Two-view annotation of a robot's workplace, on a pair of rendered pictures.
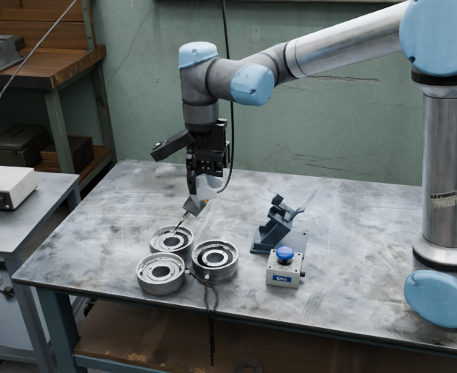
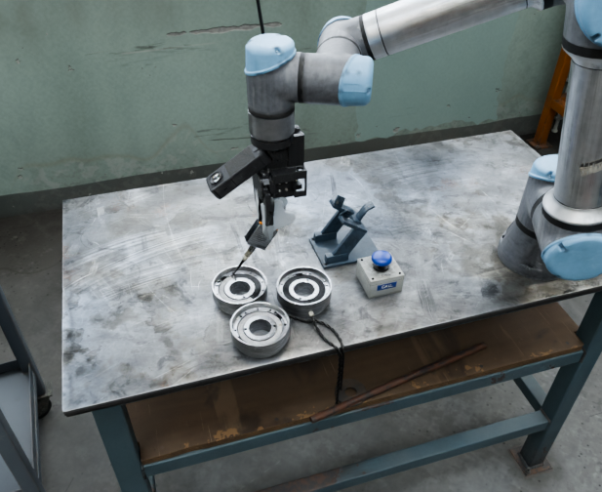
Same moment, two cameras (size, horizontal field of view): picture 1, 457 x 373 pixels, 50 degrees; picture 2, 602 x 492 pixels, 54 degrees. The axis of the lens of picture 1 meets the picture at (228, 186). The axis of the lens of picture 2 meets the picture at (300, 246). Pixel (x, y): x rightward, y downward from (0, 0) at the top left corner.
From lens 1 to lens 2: 0.51 m
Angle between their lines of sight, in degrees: 28
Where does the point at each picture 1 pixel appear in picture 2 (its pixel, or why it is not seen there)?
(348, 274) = (432, 258)
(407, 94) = (311, 34)
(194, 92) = (277, 102)
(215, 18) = not seen: outside the picture
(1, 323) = not seen: outside the picture
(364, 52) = (468, 22)
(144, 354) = (231, 426)
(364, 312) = (473, 291)
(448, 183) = not seen: outside the picture
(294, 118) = (188, 86)
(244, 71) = (352, 66)
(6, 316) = not seen: outside the picture
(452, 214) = (601, 178)
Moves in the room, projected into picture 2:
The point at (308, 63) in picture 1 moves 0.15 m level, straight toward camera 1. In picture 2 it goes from (397, 42) to (449, 80)
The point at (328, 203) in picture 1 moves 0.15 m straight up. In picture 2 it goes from (355, 187) to (360, 133)
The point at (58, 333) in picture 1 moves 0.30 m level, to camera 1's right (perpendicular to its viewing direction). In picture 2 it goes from (124, 451) to (265, 382)
